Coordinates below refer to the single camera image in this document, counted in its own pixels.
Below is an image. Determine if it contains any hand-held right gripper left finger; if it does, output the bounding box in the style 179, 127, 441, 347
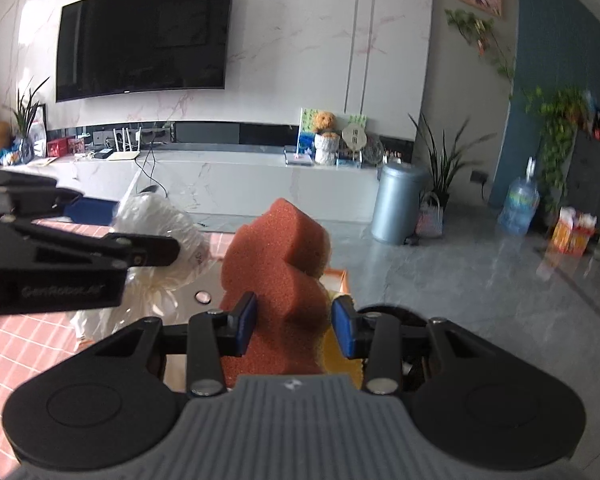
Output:
92, 291, 259, 397

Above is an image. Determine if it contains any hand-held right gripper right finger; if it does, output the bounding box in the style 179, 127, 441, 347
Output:
330, 294, 486, 395

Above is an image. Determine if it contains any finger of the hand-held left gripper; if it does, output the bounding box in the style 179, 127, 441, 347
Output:
2, 172, 122, 227
10, 220, 182, 272

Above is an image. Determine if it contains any clear plastic bag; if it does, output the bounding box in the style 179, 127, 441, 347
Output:
75, 192, 214, 342

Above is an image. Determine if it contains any red sponge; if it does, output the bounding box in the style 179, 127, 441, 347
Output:
219, 197, 333, 377

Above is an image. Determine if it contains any white router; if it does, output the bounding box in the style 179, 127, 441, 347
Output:
106, 127, 141, 162

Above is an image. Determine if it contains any pink checked tablecloth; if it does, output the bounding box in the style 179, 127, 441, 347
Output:
0, 217, 147, 461

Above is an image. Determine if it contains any green plant in glass vase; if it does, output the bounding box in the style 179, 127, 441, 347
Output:
2, 76, 51, 164

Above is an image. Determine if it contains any dark framed picture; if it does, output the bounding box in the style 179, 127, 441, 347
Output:
30, 104, 49, 157

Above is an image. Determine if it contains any grey trash can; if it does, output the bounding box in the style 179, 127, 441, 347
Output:
371, 161, 429, 246

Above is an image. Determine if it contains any white marble television console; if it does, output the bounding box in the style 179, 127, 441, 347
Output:
0, 141, 387, 224

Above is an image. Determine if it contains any teddy bear in white cup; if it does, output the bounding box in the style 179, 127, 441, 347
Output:
314, 131, 340, 166

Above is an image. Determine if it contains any black curved television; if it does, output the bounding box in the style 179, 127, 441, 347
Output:
55, 0, 237, 104

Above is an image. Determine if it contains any round white hand fan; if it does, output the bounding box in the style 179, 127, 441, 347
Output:
347, 127, 369, 154

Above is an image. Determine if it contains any long-leaf potted plant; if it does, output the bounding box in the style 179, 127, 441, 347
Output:
407, 112, 496, 209

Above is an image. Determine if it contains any green and blue painting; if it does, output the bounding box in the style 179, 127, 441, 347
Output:
297, 107, 369, 157

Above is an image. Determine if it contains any brown teddy bear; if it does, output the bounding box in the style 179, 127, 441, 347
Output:
314, 111, 338, 135

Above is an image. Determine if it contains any blue water bottle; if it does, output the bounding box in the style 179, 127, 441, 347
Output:
497, 156, 541, 236

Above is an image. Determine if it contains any red and yellow carton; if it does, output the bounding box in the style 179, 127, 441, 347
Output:
550, 207, 597, 256

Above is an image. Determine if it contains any dark cabinet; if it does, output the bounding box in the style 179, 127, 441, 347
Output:
562, 127, 600, 222

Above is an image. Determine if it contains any trailing pothos plant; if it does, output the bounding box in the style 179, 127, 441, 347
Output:
522, 86, 589, 211

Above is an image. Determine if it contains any hanging vine plant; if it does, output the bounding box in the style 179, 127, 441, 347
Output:
445, 8, 516, 86

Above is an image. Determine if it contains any black cable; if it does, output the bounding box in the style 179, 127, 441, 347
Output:
133, 147, 169, 197

